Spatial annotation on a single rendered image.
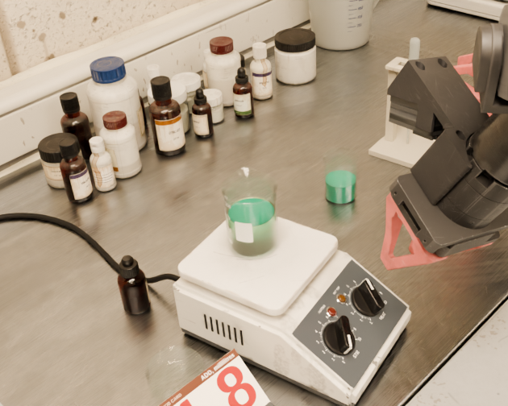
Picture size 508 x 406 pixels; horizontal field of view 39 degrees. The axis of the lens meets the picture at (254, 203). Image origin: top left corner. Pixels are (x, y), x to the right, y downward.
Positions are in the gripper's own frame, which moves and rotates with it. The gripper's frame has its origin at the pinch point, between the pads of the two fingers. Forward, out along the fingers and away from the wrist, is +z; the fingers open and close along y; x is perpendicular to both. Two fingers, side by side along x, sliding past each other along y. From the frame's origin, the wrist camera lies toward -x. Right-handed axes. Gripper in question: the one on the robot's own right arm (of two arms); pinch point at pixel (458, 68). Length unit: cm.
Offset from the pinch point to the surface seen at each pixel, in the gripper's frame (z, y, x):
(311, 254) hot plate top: -1.3, 34.4, 4.9
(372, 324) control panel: -8.5, 35.0, 9.9
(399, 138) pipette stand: 7.9, -0.8, 12.7
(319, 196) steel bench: 10.2, 15.9, 13.5
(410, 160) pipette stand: 3.9, 3.5, 12.8
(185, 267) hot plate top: 7.5, 42.7, 4.8
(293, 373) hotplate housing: -4.9, 43.0, 11.5
